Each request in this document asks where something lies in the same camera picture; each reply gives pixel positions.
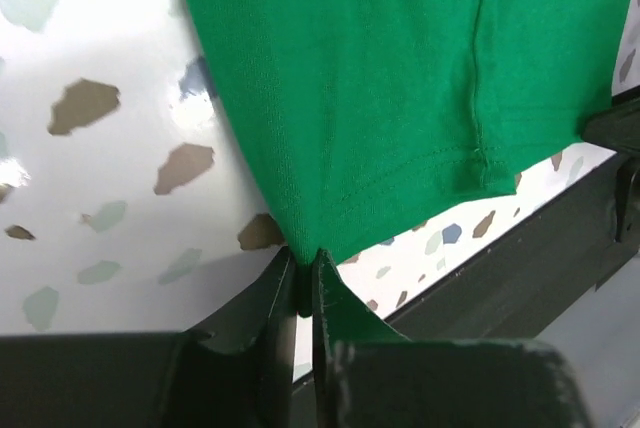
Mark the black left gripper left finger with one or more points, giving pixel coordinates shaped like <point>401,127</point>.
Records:
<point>236,370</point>

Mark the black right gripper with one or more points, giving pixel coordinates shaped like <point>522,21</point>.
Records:
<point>618,129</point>

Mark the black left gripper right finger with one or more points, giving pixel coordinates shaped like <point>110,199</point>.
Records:
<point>340,321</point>

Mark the green t-shirt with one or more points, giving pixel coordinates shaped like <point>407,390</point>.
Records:
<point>359,119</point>

